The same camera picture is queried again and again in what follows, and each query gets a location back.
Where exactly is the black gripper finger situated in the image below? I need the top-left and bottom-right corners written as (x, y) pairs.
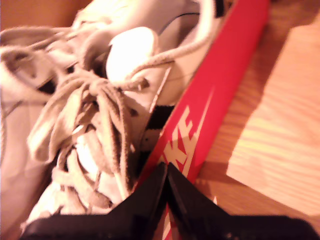
top-left (166, 161), bottom-right (320, 240)
top-left (21, 161), bottom-right (168, 240)

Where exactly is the red Nike shoebox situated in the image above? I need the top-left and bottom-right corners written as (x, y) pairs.
top-left (0, 0), bottom-right (272, 240)

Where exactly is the white laced sneaker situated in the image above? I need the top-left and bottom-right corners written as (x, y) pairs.
top-left (0, 26), bottom-right (176, 234)
top-left (71, 0), bottom-right (226, 107)

